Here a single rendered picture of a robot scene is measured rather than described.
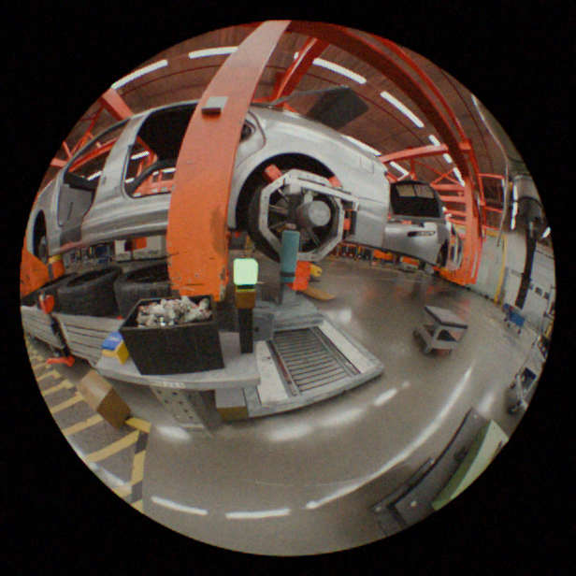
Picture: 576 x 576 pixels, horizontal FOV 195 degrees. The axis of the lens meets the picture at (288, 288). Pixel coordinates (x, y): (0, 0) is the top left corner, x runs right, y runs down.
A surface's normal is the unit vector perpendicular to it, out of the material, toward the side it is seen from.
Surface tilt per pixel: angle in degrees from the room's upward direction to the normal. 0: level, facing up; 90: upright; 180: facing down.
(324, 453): 0
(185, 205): 90
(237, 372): 0
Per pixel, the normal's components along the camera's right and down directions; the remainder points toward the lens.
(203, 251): 0.33, 0.33
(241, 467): 0.09, -0.95
